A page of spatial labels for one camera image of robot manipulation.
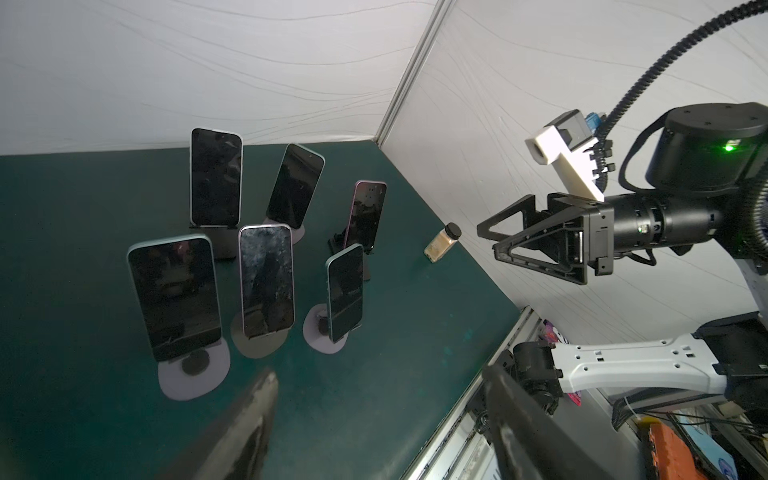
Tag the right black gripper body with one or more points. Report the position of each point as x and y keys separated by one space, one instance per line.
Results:
x=585 y=238

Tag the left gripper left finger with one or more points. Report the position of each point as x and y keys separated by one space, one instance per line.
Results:
x=235 y=445

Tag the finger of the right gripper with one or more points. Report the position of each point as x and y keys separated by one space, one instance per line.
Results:
x=526 y=207
x=556 y=252

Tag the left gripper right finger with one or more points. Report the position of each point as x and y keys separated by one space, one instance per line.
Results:
x=527 y=442

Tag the grey round stand front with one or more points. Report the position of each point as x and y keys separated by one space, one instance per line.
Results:
x=315 y=331

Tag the grey round stand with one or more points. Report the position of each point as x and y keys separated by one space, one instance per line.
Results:
x=296 y=233
x=256 y=347
x=196 y=374
x=315 y=331

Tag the green-edged phone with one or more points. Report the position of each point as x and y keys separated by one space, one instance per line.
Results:
x=175 y=284
x=345 y=282

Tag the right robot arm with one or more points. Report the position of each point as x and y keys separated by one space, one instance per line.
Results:
x=706 y=181

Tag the grey round stand left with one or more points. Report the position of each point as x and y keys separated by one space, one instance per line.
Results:
x=196 y=374

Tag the grey round stand centre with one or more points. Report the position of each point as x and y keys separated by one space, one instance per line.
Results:
x=256 y=347

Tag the black stand right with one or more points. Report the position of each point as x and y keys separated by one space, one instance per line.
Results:
x=336 y=244

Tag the black stand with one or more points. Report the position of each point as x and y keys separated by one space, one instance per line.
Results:
x=224 y=240
x=336 y=244

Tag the centre cracked phone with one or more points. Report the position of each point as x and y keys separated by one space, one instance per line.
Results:
x=266 y=279

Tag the black stand back left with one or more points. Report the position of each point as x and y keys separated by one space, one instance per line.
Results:
x=224 y=240

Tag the grey round stand back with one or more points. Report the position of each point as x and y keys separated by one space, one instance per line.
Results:
x=296 y=233

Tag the back middle black phone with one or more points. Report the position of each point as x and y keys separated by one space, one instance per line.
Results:
x=295 y=185

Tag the black phone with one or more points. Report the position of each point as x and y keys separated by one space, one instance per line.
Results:
x=295 y=185
x=216 y=164

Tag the back left black phone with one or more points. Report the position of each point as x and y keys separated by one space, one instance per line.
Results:
x=216 y=164

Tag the small jar black lid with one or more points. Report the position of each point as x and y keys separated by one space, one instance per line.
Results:
x=443 y=242

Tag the pink candy bag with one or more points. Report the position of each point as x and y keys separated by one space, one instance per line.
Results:
x=549 y=333

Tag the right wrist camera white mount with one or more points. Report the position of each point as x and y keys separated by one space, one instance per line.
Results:
x=565 y=144

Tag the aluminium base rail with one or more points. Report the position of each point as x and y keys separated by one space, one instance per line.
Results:
x=458 y=449

